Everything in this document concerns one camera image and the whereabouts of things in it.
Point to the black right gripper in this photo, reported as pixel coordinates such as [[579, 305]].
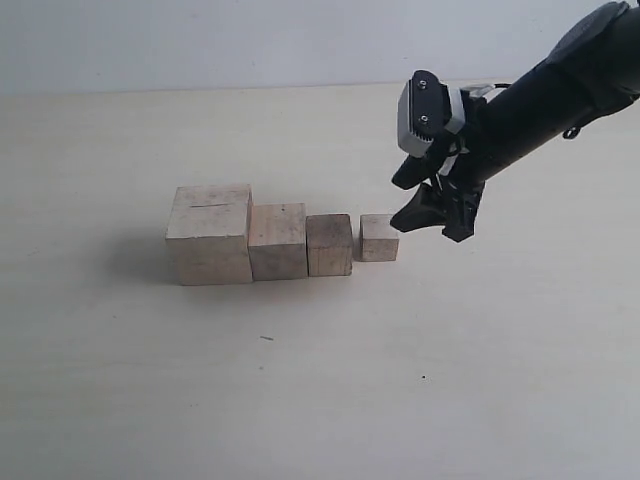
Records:
[[537, 107]]

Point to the smallest wooden cube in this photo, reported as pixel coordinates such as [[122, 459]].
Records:
[[379, 241]]

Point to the third largest wooden cube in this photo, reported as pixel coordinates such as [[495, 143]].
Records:
[[329, 242]]

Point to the second largest wooden cube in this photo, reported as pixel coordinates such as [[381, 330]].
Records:
[[277, 242]]

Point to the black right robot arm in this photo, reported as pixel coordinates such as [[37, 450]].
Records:
[[457, 138]]

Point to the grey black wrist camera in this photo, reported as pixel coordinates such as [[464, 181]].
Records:
[[427, 110]]

